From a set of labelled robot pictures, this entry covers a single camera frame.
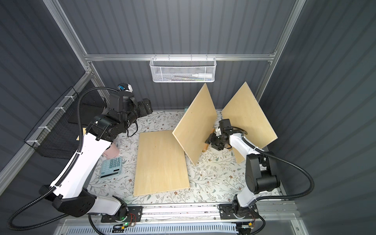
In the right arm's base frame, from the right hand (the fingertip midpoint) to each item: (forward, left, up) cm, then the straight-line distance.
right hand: (210, 142), depth 90 cm
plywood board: (+11, -21, +15) cm, 28 cm away
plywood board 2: (+2, +10, +10) cm, 14 cm away
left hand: (0, +33, +33) cm, 47 cm away
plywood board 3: (-13, +30, -5) cm, 33 cm away
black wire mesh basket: (-10, +76, +21) cm, 79 cm away
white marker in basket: (+34, +5, +26) cm, 43 cm away
